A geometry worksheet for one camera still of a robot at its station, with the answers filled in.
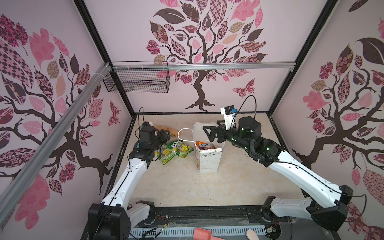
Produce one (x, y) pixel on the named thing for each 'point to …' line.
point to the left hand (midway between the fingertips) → (168, 135)
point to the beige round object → (251, 235)
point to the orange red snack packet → (203, 146)
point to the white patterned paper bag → (208, 154)
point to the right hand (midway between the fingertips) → (211, 122)
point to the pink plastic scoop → (203, 234)
